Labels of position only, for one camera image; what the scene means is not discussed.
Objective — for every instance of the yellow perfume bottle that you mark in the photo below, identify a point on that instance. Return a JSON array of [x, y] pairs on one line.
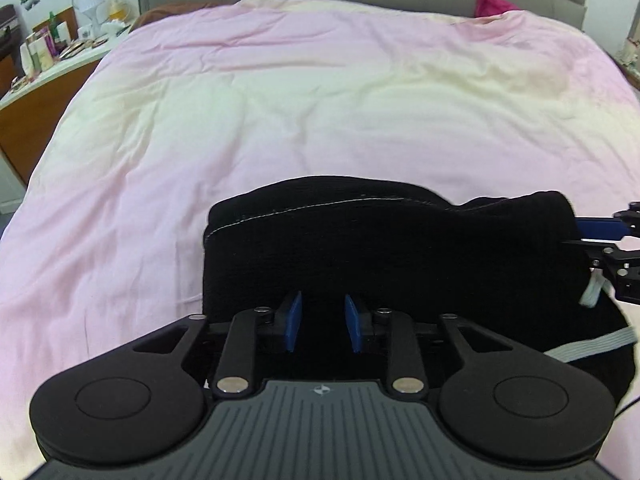
[[116, 7]]

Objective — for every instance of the white table lamp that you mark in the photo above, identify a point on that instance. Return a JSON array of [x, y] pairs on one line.
[[92, 7]]

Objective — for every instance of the wooden dresser with white top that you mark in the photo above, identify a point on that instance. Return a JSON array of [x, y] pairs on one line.
[[45, 105]]

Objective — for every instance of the brown pillow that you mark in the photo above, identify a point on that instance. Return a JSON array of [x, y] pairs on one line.
[[165, 12]]

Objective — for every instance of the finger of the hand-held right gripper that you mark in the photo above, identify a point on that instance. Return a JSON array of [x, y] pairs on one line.
[[620, 265], [600, 227]]

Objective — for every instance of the magenta cloth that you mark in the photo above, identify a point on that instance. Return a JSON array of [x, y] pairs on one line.
[[492, 4]]

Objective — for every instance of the black pants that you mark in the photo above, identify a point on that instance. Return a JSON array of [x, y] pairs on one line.
[[400, 250]]

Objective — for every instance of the dark object beside dresser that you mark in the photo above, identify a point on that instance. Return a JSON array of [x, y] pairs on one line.
[[7, 45]]

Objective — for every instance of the cluster of cosmetic bottles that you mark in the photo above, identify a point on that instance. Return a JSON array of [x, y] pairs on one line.
[[45, 47]]

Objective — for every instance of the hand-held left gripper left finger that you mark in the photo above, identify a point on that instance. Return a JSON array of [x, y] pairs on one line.
[[294, 322]]

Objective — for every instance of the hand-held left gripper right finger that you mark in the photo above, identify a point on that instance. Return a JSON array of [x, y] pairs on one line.
[[354, 325]]

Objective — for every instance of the pink duvet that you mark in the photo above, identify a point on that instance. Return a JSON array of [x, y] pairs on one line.
[[300, 110]]

